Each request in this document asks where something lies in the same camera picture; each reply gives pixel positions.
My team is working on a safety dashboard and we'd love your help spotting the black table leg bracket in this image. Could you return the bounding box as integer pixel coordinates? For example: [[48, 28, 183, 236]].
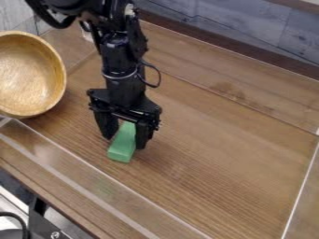
[[28, 197, 70, 239]]

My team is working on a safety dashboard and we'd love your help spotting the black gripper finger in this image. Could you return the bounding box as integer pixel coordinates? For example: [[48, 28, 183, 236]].
[[93, 109, 118, 140], [136, 121, 155, 149]]

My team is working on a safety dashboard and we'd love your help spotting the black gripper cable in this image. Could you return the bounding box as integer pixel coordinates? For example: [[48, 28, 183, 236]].
[[136, 59, 161, 90]]

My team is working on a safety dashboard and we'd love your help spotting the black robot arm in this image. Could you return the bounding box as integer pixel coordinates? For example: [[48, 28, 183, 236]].
[[25, 0, 161, 149]]

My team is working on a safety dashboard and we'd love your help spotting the clear acrylic wall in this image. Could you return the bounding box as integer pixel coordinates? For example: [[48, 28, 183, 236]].
[[0, 117, 212, 239], [41, 11, 319, 134]]

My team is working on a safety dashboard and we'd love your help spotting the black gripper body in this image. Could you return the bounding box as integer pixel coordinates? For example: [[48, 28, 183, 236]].
[[86, 74, 161, 131]]

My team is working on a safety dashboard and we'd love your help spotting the black cable on floor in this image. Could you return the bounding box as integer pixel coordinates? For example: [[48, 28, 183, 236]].
[[0, 210, 29, 239]]

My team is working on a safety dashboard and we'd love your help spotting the wooden bowl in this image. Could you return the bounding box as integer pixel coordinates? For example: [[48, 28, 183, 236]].
[[0, 31, 66, 119]]

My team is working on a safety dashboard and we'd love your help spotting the clear acrylic back wall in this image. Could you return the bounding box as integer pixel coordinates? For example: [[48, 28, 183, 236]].
[[41, 11, 319, 134]]

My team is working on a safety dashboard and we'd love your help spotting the clear acrylic front wall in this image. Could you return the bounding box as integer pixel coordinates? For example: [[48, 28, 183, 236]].
[[0, 117, 212, 239]]

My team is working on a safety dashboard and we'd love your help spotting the green rectangular stick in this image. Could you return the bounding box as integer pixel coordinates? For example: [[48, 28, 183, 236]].
[[106, 121, 136, 163]]

